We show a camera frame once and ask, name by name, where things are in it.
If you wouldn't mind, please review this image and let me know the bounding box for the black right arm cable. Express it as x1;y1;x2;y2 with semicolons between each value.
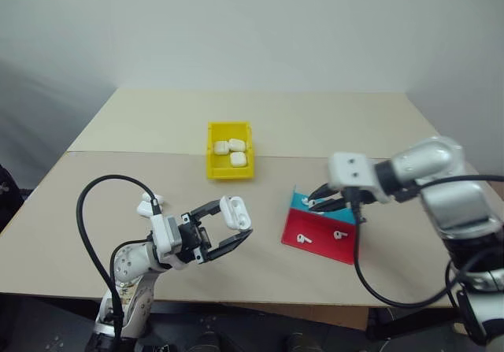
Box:
345;172;504;310

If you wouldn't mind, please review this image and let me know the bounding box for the dark table frame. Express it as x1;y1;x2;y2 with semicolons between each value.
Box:
367;306;468;342

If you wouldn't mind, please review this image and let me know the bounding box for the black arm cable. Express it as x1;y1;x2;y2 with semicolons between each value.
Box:
345;172;504;310
76;175;165;347

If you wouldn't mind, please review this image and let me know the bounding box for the dark object with white mark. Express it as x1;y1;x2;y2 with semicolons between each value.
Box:
0;164;25;229

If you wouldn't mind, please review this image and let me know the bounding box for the dark rounded shape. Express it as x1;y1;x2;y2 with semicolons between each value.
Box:
193;326;222;352
285;331;314;352

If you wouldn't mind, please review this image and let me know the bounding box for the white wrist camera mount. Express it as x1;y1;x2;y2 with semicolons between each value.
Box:
327;151;381;204
149;214;182;270

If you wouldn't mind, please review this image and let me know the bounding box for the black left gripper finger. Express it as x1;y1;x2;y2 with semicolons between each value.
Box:
190;199;224;227
203;228;254;262

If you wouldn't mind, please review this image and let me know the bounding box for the yellow plastic bin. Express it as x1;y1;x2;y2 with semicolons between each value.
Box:
206;120;257;181

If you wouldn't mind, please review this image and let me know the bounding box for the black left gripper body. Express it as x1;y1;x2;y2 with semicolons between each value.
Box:
179;211;214;266

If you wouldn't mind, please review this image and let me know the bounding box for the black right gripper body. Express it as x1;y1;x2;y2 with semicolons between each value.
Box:
332;185;376;212

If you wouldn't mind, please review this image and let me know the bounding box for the red mat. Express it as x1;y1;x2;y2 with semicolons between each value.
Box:
280;208;360;265

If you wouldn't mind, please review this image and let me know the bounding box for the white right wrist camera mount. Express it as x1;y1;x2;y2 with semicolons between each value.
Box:
327;151;381;204

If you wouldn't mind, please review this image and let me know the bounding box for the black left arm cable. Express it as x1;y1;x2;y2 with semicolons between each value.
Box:
76;175;165;347

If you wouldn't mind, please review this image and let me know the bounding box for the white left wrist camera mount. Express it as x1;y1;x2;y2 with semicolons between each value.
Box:
149;214;182;270

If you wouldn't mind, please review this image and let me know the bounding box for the teal mat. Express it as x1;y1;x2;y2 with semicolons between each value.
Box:
288;184;358;225

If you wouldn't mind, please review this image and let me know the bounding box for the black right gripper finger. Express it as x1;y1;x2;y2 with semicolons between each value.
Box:
307;183;336;204
309;196;348;215

